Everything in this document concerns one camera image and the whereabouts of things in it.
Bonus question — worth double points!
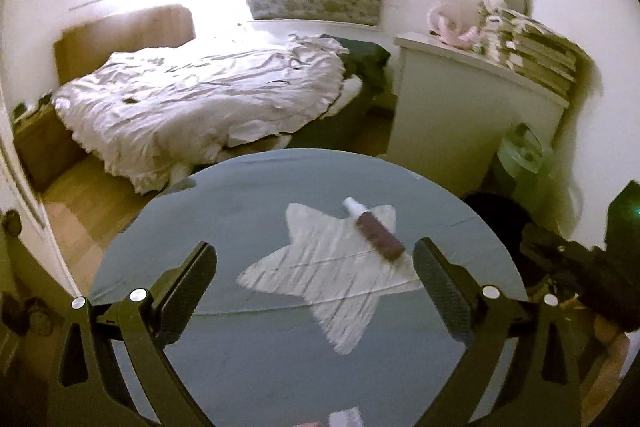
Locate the wooden headboard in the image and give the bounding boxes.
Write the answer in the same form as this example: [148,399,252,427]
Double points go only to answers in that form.
[53,4,195,86]

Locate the person's right hand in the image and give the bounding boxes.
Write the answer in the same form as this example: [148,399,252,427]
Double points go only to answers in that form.
[582,314,629,424]

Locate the pink toy on dresser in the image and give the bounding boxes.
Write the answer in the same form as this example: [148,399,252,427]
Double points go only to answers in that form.
[426,2,482,50]

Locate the white dresser cabinet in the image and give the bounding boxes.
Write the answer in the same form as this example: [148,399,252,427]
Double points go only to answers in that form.
[386,32,568,196]

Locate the dark red spray bottle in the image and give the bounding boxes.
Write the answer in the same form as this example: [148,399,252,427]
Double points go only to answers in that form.
[343,197,405,262]

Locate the wooden bedside table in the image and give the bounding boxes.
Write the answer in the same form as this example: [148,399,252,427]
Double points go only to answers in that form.
[13,104,88,193]

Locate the round blue star rug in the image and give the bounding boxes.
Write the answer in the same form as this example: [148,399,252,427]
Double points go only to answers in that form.
[90,150,525,426]

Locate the green air purifier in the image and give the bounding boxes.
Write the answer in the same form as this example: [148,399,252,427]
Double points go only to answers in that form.
[491,122,552,216]

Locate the black round trash bin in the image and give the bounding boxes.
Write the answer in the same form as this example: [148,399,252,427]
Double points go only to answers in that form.
[462,190,548,295]

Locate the stack of books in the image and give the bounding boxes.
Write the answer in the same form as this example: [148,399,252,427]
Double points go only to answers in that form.
[474,0,589,100]

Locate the bed with white duvet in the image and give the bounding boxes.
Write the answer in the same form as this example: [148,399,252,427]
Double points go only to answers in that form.
[52,35,390,195]

